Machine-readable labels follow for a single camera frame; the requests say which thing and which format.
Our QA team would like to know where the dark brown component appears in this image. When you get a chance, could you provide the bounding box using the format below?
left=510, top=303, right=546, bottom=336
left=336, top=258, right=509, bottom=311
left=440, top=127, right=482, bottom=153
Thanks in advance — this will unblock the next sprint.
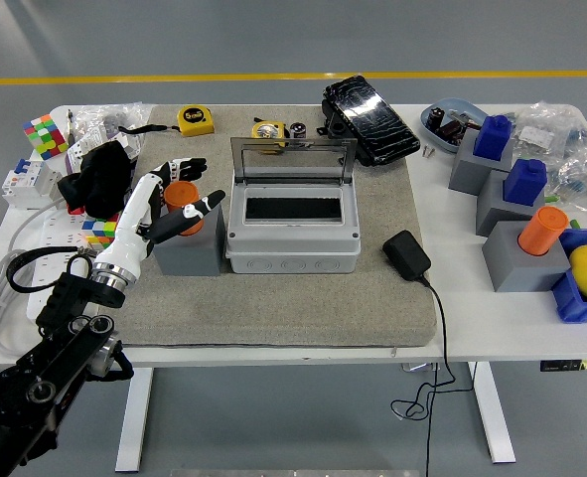
left=437, top=117, right=467, bottom=144

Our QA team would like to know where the stickerless colour puzzle cube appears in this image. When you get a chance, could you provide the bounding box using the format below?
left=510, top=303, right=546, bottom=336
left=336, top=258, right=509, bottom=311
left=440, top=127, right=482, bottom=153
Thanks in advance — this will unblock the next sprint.
left=81, top=211, right=121, bottom=252

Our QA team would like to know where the white circuit breaker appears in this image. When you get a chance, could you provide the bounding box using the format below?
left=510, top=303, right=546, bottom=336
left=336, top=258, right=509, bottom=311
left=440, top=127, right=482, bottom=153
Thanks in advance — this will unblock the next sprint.
left=1, top=157, right=64, bottom=211

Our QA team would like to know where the blue-grey oval dish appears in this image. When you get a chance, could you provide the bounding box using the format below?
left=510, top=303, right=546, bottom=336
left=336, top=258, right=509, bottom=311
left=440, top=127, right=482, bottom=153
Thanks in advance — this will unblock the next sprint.
left=420, top=97, right=488, bottom=154

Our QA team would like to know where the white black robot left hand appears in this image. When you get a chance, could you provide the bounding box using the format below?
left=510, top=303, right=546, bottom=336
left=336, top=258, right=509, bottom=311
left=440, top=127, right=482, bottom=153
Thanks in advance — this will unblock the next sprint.
left=93, top=157, right=226, bottom=279

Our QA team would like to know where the black adapter cord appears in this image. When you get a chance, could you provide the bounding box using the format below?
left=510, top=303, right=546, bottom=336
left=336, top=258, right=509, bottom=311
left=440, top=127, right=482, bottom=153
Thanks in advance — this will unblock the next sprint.
left=389, top=275, right=475, bottom=477

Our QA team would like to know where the blue bottle-shaped block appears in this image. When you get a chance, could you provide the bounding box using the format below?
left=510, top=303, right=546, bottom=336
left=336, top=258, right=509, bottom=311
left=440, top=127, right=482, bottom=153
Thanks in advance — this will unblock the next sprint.
left=502, top=158, right=548, bottom=205
left=473, top=113, right=514, bottom=163

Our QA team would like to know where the round yellow tape measure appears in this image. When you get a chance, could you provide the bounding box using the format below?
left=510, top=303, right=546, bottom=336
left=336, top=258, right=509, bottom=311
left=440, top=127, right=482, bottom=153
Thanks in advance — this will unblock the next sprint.
left=251, top=117, right=290, bottom=148

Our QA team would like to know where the grey holder block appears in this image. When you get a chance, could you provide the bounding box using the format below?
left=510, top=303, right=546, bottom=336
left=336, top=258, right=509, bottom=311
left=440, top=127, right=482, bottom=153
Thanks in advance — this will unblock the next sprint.
left=475, top=169, right=546, bottom=239
left=447, top=129, right=515, bottom=198
left=481, top=221, right=572, bottom=293

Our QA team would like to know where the white-edged colour puzzle cube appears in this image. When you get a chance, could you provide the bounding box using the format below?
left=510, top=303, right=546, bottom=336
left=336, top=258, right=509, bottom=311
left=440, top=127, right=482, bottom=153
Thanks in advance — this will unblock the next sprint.
left=22, top=113, right=71, bottom=161

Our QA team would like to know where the blue plastic bin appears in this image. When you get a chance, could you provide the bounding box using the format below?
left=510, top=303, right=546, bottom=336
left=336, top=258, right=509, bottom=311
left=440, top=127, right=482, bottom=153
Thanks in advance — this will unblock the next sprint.
left=550, top=228, right=587, bottom=324

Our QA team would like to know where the white table leg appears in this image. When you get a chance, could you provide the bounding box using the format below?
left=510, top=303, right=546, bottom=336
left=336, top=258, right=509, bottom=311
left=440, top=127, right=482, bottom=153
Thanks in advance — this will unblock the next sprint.
left=468, top=361, right=516, bottom=464
left=114, top=367, right=154, bottom=473

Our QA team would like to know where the square yellow tape measure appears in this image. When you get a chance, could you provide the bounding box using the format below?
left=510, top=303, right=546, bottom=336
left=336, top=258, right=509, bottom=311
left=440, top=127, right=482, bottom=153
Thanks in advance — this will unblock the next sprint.
left=117, top=105, right=216, bottom=138

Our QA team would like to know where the grey junction box clear lid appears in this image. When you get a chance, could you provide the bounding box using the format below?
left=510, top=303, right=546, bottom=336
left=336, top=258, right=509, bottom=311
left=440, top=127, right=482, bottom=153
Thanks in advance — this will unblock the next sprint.
left=224, top=135, right=363, bottom=275

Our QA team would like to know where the grey block with round hole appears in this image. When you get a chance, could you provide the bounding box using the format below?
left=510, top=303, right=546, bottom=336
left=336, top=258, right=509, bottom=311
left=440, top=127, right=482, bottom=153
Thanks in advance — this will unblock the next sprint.
left=152, top=203, right=224, bottom=277

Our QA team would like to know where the clear bag of white parts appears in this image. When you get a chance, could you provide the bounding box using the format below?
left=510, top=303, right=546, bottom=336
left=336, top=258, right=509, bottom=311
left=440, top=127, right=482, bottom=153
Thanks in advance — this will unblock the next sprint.
left=510, top=101, right=587, bottom=161

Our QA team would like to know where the white power strip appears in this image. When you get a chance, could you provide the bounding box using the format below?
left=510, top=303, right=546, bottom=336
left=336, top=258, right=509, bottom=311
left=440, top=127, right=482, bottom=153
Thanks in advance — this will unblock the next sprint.
left=26, top=208, right=100, bottom=322

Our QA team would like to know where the black shiny wrapped case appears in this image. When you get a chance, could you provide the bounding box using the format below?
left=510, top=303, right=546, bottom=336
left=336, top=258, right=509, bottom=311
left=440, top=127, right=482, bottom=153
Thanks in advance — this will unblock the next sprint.
left=321, top=75, right=422, bottom=168

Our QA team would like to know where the black table control panel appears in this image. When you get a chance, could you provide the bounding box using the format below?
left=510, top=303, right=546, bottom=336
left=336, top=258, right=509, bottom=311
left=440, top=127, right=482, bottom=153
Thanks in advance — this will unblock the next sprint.
left=539, top=358, right=587, bottom=373

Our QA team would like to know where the orange cylinder battery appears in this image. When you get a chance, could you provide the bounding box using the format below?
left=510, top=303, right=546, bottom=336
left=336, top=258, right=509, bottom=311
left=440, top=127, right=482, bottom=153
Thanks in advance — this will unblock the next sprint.
left=164, top=181, right=205, bottom=236
left=516, top=206, right=570, bottom=257

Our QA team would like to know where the grey-brown mat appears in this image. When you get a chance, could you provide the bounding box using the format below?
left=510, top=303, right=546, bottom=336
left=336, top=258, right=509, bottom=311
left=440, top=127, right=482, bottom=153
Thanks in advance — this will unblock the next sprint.
left=104, top=102, right=438, bottom=349

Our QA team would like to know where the black cloth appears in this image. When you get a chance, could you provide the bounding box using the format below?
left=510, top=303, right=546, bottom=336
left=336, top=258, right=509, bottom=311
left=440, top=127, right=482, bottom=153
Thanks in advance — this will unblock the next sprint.
left=57, top=140, right=135, bottom=220

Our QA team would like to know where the clear bag of small components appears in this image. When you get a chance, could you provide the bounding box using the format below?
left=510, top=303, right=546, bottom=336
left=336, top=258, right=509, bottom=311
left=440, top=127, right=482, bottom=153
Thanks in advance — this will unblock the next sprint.
left=553, top=151, right=587, bottom=218

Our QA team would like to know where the white socket adapter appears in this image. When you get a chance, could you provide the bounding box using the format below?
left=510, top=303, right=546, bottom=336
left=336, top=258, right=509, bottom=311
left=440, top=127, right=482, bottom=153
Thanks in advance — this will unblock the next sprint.
left=66, top=137, right=100, bottom=170

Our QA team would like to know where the black power adapter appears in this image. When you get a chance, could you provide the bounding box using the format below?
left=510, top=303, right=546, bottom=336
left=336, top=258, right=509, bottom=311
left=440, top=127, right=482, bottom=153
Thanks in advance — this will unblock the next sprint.
left=381, top=230, right=432, bottom=283

